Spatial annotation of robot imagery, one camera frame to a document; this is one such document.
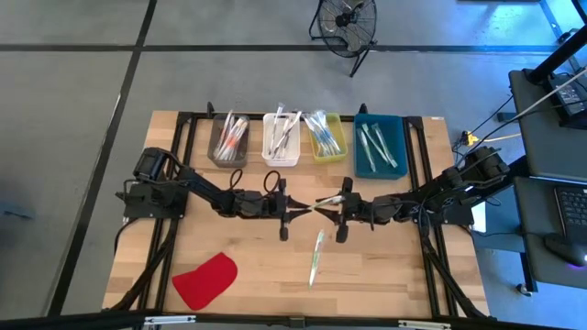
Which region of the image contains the black metal pole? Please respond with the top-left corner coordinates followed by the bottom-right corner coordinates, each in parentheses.
top-left (525, 25), bottom-right (587, 86)

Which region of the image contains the grey translucent plastic bin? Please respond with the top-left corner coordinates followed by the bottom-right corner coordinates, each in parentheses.
top-left (206, 113), bottom-right (251, 169)

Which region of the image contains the small white box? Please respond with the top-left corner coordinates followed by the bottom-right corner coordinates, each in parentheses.
top-left (471, 203), bottom-right (488, 234)

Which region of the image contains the black rig crossbar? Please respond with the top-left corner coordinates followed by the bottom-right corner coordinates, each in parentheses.
top-left (0, 309), bottom-right (587, 330)

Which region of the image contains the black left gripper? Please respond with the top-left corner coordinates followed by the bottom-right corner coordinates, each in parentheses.
top-left (226, 178), bottom-right (313, 243)

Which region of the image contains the silver metal bracket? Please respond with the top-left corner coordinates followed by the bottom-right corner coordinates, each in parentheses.
top-left (397, 319), bottom-right (452, 330)
top-left (144, 314), bottom-right (197, 326)

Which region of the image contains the orange white toothbrush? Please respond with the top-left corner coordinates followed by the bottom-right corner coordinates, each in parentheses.
top-left (223, 116), bottom-right (242, 152)
top-left (222, 117), bottom-right (250, 160)
top-left (213, 109), bottom-right (235, 156)
top-left (217, 121), bottom-right (247, 161)
top-left (224, 123), bottom-right (251, 161)
top-left (215, 116), bottom-right (239, 160)
top-left (218, 119), bottom-right (244, 160)

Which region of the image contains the white cable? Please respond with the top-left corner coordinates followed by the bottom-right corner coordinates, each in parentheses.
top-left (504, 67), bottom-right (587, 121)

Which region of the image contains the blue plastic bin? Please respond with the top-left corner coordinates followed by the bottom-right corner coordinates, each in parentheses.
top-left (353, 113), bottom-right (409, 180)

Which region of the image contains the black floor fan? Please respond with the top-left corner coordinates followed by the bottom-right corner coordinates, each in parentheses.
top-left (307, 0), bottom-right (379, 79)

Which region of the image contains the yellow plastic bin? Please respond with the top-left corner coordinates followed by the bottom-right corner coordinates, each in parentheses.
top-left (307, 112), bottom-right (349, 164)

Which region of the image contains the red cloth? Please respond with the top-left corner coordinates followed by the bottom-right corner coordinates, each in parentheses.
top-left (172, 251), bottom-right (238, 312)

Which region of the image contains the white plastic bin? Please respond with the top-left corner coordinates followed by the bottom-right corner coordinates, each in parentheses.
top-left (261, 112), bottom-right (303, 168)

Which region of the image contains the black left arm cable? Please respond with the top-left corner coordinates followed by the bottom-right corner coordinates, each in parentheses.
top-left (227, 168), bottom-right (282, 196)

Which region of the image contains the black power adapter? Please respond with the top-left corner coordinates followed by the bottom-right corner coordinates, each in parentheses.
top-left (547, 71), bottom-right (587, 130)

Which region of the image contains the black computer mouse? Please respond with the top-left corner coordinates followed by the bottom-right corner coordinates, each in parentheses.
top-left (544, 232), bottom-right (587, 269)

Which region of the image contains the grey side desk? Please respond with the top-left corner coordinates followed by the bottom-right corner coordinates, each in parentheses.
top-left (513, 176), bottom-right (587, 291)
top-left (507, 68), bottom-right (587, 179)

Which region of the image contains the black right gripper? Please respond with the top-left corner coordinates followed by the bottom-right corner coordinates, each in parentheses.
top-left (316, 177), bottom-right (382, 244)

